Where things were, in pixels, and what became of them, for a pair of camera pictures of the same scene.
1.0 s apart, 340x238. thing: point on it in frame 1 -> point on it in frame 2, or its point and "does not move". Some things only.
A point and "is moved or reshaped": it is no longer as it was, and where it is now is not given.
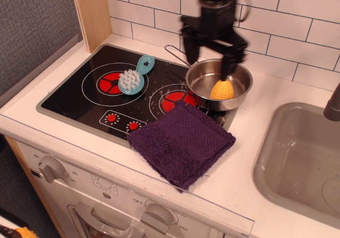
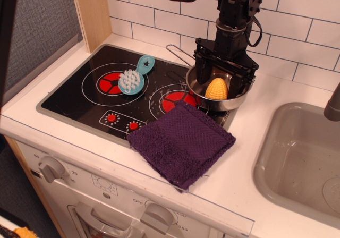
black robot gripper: [215, 24] -> [228, 49]
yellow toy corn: [222, 90] is moved or reshaped
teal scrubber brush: [130, 81] does not move
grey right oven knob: [158, 217] does not move
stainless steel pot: [202, 76] does not move
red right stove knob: [134, 126] does not move
